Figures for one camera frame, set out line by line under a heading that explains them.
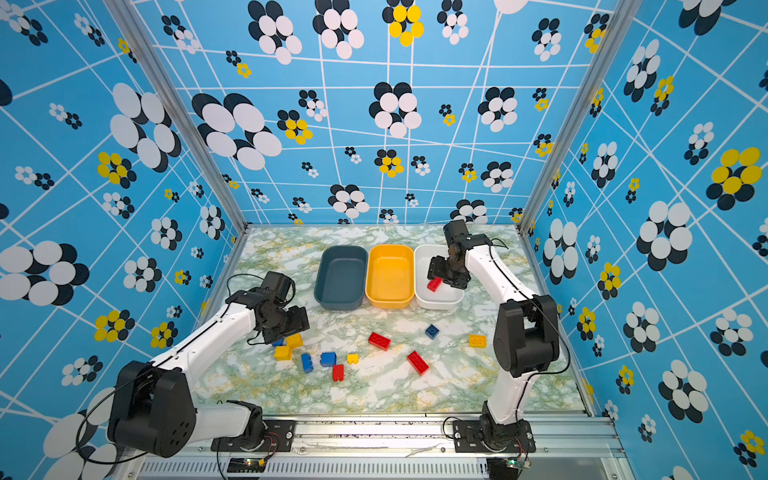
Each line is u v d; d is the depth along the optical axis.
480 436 0.73
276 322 0.71
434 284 1.02
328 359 0.88
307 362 0.84
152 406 0.41
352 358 0.85
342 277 1.06
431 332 0.89
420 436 0.75
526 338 0.48
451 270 0.76
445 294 1.00
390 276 1.08
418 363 0.84
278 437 0.73
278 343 0.89
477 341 0.89
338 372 0.84
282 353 0.87
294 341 0.89
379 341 0.87
